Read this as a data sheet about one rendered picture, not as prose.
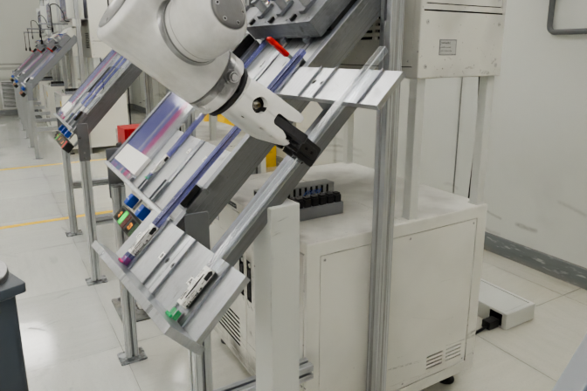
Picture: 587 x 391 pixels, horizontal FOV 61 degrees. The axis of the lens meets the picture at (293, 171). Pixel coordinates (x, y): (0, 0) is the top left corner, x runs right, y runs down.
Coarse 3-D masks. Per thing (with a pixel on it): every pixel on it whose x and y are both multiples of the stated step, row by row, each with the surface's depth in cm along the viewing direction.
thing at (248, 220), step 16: (384, 48) 78; (368, 64) 77; (352, 80) 77; (352, 96) 76; (336, 112) 75; (320, 128) 74; (288, 176) 72; (272, 192) 71; (256, 208) 70; (240, 224) 70; (224, 256) 68; (176, 304) 66; (176, 320) 66
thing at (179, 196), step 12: (288, 72) 95; (276, 84) 94; (228, 144) 90; (216, 156) 89; (204, 168) 88; (192, 180) 88; (180, 192) 87; (168, 204) 87; (156, 216) 86; (168, 216) 86
